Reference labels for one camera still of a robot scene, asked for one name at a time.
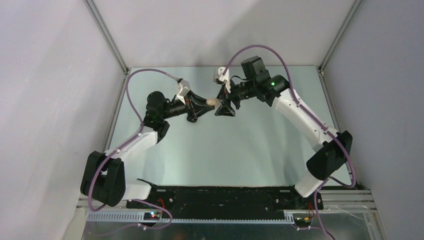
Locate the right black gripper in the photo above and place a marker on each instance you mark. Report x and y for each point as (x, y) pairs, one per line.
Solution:
(225, 95)

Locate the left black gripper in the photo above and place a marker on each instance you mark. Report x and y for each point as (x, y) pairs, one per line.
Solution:
(192, 105)

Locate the beige earbud charging case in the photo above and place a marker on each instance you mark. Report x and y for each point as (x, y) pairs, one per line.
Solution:
(213, 102)

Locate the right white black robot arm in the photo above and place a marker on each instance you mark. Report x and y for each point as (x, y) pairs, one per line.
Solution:
(331, 147)

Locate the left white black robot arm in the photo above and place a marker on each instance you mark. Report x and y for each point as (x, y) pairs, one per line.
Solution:
(106, 176)

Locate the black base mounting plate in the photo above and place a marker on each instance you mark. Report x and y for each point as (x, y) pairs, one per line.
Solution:
(231, 203)

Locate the left controller circuit board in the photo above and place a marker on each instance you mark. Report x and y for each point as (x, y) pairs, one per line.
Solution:
(152, 216)

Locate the controller circuit board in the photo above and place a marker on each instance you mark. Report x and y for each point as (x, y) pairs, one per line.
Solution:
(152, 216)
(303, 222)

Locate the right controller circuit board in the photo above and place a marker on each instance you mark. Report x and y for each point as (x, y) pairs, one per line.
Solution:
(303, 222)

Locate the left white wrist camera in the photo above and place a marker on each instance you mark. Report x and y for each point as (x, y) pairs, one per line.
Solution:
(183, 88)

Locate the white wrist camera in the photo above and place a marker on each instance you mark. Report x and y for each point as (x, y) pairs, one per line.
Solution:
(221, 76)
(183, 88)

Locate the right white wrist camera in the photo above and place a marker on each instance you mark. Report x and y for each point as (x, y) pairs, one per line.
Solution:
(221, 76)

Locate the grey slotted cable duct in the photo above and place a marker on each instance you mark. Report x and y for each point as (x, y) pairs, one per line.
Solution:
(142, 217)

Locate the aluminium frame rail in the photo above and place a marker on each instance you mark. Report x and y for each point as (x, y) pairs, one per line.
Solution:
(348, 198)

